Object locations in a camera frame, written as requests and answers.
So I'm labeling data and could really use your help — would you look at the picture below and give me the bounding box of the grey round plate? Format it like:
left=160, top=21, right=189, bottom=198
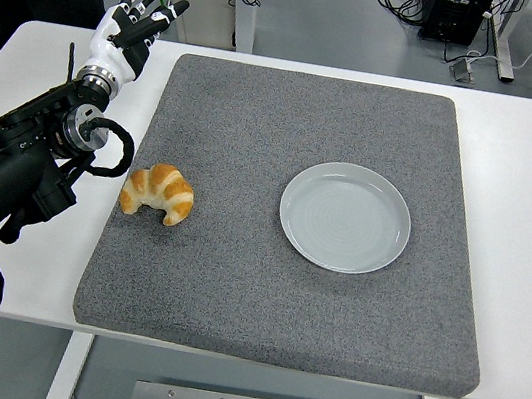
left=270, top=152, right=421, bottom=284

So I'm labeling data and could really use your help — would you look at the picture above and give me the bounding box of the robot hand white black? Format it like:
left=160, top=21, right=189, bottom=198
left=80, top=0, right=192, bottom=95

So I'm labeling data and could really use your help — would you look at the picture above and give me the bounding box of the croissant bread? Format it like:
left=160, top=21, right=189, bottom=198
left=115, top=156, right=200, bottom=231

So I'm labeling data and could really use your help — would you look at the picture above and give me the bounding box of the white desk leg with foot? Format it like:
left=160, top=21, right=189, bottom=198
left=480, top=0, right=527, bottom=84

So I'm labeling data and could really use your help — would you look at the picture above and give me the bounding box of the grey foot pedal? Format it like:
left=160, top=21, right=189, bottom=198
left=447, top=56, right=481, bottom=87

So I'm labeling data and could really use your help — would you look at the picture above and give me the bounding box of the black cable bundle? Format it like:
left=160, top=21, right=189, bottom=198
left=373, top=0, right=428, bottom=29

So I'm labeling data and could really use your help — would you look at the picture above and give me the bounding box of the grey felt mat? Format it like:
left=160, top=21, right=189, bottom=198
left=67, top=41, right=524, bottom=399

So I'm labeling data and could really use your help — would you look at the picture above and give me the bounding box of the black computer tower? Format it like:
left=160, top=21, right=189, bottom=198
left=416, top=0, right=497, bottom=49

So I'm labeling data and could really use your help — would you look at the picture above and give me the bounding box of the white cable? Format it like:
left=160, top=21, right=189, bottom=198
left=464, top=9, right=532, bottom=76

